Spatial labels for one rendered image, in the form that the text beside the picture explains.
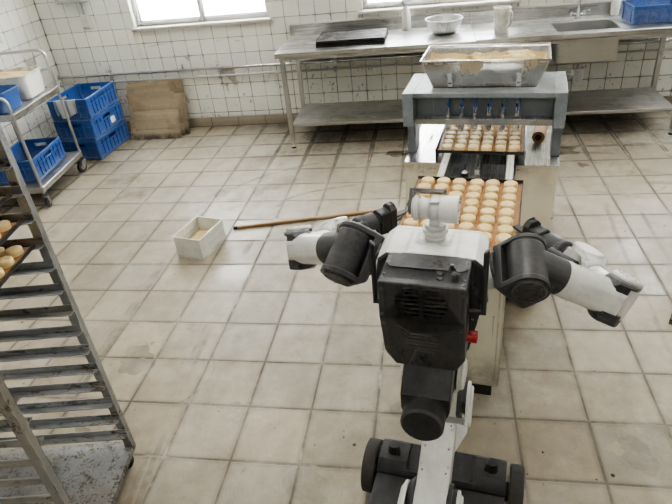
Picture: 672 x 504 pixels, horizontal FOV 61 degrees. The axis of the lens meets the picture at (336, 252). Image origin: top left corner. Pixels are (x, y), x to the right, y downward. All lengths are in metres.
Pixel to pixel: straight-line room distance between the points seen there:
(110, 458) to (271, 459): 0.65
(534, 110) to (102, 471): 2.39
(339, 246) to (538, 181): 1.57
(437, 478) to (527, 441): 0.70
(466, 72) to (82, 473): 2.33
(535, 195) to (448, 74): 0.71
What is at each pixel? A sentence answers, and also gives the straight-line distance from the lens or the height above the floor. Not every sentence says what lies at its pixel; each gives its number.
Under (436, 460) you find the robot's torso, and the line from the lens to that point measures 2.00.
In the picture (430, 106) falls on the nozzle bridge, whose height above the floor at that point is 1.09.
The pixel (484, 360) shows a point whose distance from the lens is 2.56.
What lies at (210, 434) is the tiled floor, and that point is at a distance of 2.73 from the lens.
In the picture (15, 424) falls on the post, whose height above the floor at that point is 0.80.
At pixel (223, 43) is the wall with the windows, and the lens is 6.13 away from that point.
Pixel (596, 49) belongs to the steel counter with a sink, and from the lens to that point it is 5.36.
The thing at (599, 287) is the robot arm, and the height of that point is 1.14.
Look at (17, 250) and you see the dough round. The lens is 2.01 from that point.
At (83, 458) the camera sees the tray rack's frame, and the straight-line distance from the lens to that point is 2.66.
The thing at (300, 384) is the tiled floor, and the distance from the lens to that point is 2.83.
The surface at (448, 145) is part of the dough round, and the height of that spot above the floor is 0.92.
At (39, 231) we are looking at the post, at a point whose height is 1.17.
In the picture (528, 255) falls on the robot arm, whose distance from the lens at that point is 1.38.
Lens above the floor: 1.98
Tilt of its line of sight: 32 degrees down
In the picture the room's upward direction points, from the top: 6 degrees counter-clockwise
